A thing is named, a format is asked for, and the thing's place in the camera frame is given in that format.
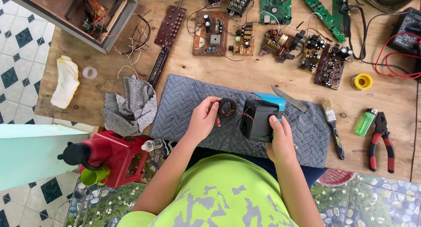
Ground person's right hand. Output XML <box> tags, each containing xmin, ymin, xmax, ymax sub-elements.
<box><xmin>266</xmin><ymin>115</ymin><xmax>296</xmax><ymax>166</ymax></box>

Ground person's left hand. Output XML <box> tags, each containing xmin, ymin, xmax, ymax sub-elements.
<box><xmin>185</xmin><ymin>96</ymin><xmax>222</xmax><ymax>145</ymax></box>

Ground black tape roll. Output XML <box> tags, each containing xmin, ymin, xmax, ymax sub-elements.
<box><xmin>218</xmin><ymin>98</ymin><xmax>237</xmax><ymax>118</ymax></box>

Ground black and blue plastic box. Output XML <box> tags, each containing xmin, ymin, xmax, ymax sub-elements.
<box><xmin>239</xmin><ymin>92</ymin><xmax>287</xmax><ymax>144</ymax></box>

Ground grey quilted mat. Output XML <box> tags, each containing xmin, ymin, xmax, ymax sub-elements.
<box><xmin>150</xmin><ymin>74</ymin><xmax>331</xmax><ymax>168</ymax></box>

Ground bare metal knife blade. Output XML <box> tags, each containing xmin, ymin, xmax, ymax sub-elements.
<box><xmin>271</xmin><ymin>85</ymin><xmax>308</xmax><ymax>113</ymax></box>

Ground small paint brush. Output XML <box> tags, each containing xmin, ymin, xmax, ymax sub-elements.
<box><xmin>320</xmin><ymin>99</ymin><xmax>345</xmax><ymax>161</ymax></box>

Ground small clear bottle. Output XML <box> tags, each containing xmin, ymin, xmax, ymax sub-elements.
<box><xmin>141</xmin><ymin>139</ymin><xmax>164</xmax><ymax>152</ymax></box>

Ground grey knitted cloth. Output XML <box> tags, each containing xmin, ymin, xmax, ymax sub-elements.
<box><xmin>101</xmin><ymin>75</ymin><xmax>158</xmax><ymax>137</ymax></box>

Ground black display strip board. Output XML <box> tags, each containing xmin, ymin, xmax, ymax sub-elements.
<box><xmin>148</xmin><ymin>46</ymin><xmax>170</xmax><ymax>89</ymax></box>

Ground lime green shirt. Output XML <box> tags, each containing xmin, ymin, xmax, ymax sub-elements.
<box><xmin>117</xmin><ymin>154</ymin><xmax>300</xmax><ymax>227</ymax></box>

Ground green lighter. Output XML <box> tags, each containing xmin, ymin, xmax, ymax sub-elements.
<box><xmin>355</xmin><ymin>108</ymin><xmax>378</xmax><ymax>137</ymax></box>

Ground large brown circuit board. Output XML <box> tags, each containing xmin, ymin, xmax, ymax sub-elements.
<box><xmin>192</xmin><ymin>11</ymin><xmax>229</xmax><ymax>57</ymax></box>

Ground small brown circuit board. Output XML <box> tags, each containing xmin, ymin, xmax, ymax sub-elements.
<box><xmin>228</xmin><ymin>22</ymin><xmax>256</xmax><ymax>56</ymax></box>

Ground dark brown capacitor board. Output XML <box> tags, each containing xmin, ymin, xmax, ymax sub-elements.
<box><xmin>313</xmin><ymin>44</ymin><xmax>354</xmax><ymax>90</ymax></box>

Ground circuit board with black knobs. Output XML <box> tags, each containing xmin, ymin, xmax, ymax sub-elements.
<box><xmin>298</xmin><ymin>34</ymin><xmax>329</xmax><ymax>74</ymax></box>

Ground red and black pliers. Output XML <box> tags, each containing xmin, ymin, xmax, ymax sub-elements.
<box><xmin>368</xmin><ymin>112</ymin><xmax>395</xmax><ymax>174</ymax></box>

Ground circuit board with transformer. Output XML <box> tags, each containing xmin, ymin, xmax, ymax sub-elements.
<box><xmin>259</xmin><ymin>29</ymin><xmax>306</xmax><ymax>63</ymax></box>

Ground dark brown button board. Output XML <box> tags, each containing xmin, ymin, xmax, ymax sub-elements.
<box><xmin>154</xmin><ymin>5</ymin><xmax>187</xmax><ymax>47</ymax></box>

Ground yellow solder spool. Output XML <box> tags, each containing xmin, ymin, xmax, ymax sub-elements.
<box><xmin>351</xmin><ymin>73</ymin><xmax>373</xmax><ymax>91</ymax></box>

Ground green plastic cup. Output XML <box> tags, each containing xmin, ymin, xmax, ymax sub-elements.
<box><xmin>80</xmin><ymin>166</ymin><xmax>111</xmax><ymax>187</ymax></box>

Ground clear tape roll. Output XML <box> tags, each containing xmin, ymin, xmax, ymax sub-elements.
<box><xmin>82</xmin><ymin>66</ymin><xmax>98</xmax><ymax>80</ymax></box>

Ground black jack socket block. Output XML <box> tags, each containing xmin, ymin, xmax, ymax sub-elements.
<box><xmin>227</xmin><ymin>0</ymin><xmax>253</xmax><ymax>17</ymax></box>

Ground square green circuit board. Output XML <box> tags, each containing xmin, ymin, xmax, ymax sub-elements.
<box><xmin>259</xmin><ymin>0</ymin><xmax>293</xmax><ymax>25</ymax></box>

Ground long narrow green circuit board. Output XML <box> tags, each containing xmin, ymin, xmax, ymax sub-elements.
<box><xmin>303</xmin><ymin>0</ymin><xmax>347</xmax><ymax>44</ymax></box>

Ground white folded cloth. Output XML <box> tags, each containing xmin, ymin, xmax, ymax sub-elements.
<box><xmin>50</xmin><ymin>55</ymin><xmax>80</xmax><ymax>109</ymax></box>

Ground wooden speaker cabinet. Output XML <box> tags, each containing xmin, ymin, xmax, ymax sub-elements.
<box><xmin>0</xmin><ymin>0</ymin><xmax>139</xmax><ymax>55</ymax></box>

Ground black multimeter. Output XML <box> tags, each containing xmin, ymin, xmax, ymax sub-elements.
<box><xmin>386</xmin><ymin>7</ymin><xmax>421</xmax><ymax>55</ymax></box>

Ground light blue bench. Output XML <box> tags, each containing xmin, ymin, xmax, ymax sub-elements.
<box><xmin>0</xmin><ymin>123</ymin><xmax>90</xmax><ymax>192</ymax></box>

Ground bundle of loose wires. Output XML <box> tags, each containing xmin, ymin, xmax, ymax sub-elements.
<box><xmin>113</xmin><ymin>10</ymin><xmax>153</xmax><ymax>79</ymax></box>

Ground red test lead wire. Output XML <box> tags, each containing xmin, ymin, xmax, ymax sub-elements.
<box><xmin>375</xmin><ymin>32</ymin><xmax>421</xmax><ymax>80</ymax></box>

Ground green board with black cable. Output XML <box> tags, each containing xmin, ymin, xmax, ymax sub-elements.
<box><xmin>332</xmin><ymin>0</ymin><xmax>351</xmax><ymax>38</ymax></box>

